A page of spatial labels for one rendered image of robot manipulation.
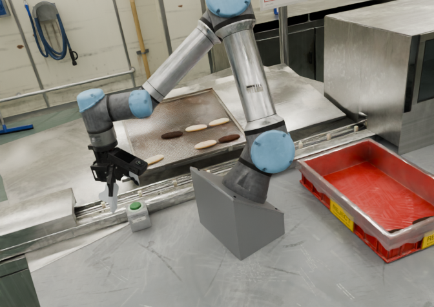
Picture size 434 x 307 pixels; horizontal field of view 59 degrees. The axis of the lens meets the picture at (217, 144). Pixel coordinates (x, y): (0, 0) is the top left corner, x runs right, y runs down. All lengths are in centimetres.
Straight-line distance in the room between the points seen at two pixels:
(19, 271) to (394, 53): 156
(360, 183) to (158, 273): 79
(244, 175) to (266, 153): 17
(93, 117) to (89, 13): 395
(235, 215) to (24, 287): 86
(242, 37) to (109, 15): 405
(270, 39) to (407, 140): 190
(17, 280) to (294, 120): 128
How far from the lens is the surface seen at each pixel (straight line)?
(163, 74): 117
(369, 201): 143
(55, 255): 144
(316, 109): 189
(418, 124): 170
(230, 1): 103
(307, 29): 351
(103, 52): 508
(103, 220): 144
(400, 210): 141
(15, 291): 163
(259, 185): 116
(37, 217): 147
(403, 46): 154
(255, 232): 118
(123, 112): 106
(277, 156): 101
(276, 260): 120
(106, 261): 133
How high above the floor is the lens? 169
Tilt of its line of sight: 29 degrees down
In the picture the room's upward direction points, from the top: 8 degrees counter-clockwise
